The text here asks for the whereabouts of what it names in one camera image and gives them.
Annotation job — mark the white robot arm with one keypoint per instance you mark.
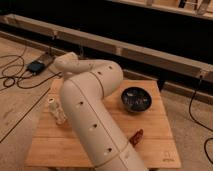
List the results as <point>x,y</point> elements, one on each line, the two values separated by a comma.
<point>86,83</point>

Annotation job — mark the dark bowl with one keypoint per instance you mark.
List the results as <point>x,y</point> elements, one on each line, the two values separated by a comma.
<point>136,99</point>

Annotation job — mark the clear plastic bottle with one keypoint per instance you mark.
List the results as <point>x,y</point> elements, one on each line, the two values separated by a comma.
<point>56,111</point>

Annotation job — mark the blue power box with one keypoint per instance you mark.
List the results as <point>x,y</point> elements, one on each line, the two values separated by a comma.
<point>35,67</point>

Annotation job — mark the wooden table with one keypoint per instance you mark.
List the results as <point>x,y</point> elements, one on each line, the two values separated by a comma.
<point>57,146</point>

